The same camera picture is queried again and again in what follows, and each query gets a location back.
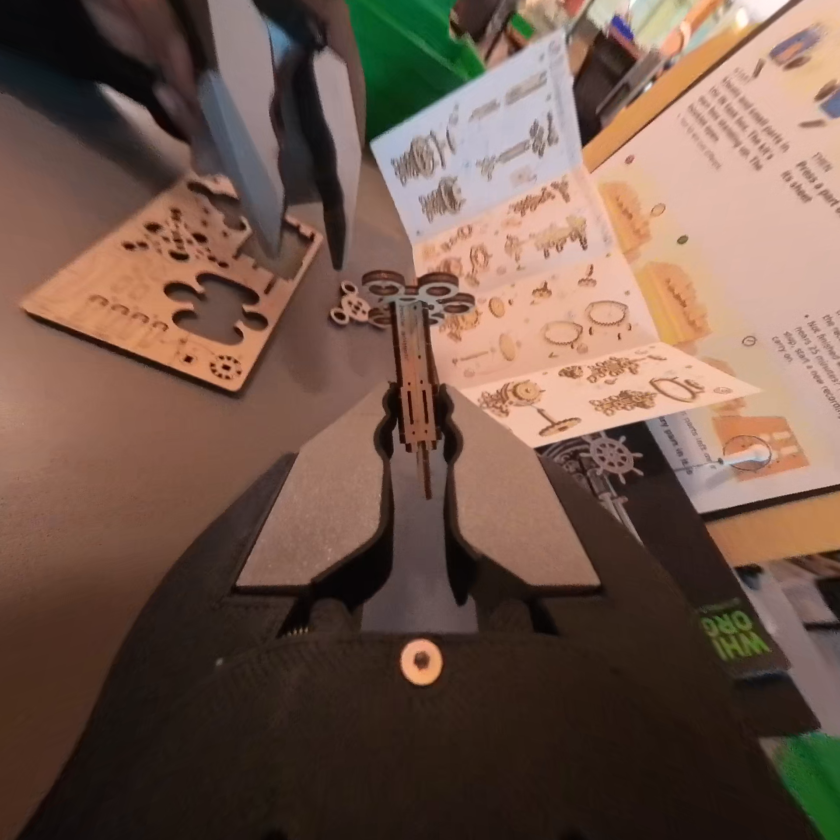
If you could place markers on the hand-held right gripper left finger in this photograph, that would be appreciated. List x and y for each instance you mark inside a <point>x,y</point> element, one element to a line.
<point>308,512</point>

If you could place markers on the folded assembly instruction leaflet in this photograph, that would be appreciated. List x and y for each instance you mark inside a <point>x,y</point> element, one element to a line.
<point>525,216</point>

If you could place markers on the laser-cut plywood parts sheet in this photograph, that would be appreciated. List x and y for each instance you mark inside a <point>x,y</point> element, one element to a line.
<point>98,289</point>

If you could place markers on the person's left forearm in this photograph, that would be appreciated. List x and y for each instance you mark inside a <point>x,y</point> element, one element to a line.
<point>79,46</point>

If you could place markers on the wooden gear shaft model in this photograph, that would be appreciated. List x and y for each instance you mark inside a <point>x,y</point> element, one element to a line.
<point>413,387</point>

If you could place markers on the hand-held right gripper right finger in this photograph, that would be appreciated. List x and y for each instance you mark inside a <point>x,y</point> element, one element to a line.
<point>518,518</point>

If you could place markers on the green plastic bin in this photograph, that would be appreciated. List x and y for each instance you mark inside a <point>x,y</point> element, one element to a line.
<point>810,781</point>
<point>420,39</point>

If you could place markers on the black printed box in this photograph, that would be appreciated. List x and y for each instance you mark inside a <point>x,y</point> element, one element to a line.
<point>663,525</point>

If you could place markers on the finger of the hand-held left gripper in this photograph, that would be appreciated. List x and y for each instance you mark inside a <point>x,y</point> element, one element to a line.
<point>236,144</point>
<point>341,98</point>

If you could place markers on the large white instruction sheet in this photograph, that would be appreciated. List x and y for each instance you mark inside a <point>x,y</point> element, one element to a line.
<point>735,216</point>

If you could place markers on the small three-lobed wooden part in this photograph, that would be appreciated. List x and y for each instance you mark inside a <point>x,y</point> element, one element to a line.
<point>348,305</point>

